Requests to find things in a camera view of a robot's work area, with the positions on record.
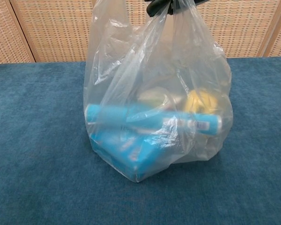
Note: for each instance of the yellow snack packet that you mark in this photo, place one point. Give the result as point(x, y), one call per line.
point(201, 102)

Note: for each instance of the clear plastic shopping bag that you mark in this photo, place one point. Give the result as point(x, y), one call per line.
point(135, 70)

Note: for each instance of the silver green wrapped snack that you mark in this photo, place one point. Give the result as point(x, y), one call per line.
point(154, 97)

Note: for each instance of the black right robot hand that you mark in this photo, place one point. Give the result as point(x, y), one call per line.
point(158, 5)

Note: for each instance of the woven rattan folding screen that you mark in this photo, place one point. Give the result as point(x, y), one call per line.
point(49, 28)

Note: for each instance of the blue snack box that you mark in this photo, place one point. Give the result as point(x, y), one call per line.
point(121, 159)

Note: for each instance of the teal velvet tablecloth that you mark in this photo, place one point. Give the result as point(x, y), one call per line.
point(37, 164)

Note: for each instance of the blue cylindrical snack tube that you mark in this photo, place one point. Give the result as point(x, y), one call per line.
point(112, 114)

